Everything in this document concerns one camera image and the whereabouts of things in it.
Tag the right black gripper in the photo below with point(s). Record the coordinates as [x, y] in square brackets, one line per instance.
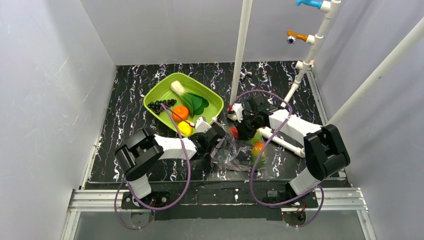
[247, 125]

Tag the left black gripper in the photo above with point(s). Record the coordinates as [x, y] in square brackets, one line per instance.
[218, 133]

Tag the clear zip top bag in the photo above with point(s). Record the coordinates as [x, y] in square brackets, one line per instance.
[231, 153]

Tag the yellow fake pepper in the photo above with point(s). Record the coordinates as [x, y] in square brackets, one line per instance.
[185, 128]

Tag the green fake leaf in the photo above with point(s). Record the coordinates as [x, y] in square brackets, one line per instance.
[195, 103]

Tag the orange fake fruit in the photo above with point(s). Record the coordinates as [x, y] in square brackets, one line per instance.
[180, 113]

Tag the fake purple grapes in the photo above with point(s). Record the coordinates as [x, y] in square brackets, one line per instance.
[156, 106]

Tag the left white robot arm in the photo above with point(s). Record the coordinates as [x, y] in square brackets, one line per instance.
[140, 152]

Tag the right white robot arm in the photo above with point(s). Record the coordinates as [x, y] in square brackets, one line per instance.
[324, 149]

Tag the red fake fruit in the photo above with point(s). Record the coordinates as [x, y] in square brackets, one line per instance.
[234, 132]

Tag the green fake apple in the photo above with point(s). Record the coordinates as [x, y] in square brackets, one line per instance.
[257, 138]

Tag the orange green fake mango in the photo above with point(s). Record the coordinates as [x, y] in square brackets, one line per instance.
[255, 150]

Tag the lime green plastic tray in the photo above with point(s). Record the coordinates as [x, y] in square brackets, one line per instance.
[162, 91]

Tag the small metal fitting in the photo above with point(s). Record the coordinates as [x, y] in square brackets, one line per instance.
[244, 75]

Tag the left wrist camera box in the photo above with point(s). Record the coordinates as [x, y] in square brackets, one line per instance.
[202, 125]

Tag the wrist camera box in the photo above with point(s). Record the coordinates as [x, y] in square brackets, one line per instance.
[235, 112]
[202, 125]

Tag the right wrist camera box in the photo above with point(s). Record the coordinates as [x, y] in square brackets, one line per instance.
[235, 112]

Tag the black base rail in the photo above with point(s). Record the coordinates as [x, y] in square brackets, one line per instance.
[228, 200]

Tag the orange faucet handle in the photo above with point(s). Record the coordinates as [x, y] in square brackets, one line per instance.
[292, 37]

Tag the blue faucet handle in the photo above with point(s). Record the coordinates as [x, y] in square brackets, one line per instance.
[312, 3]

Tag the white PVC pipe frame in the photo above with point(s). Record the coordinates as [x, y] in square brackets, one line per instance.
[330, 9]

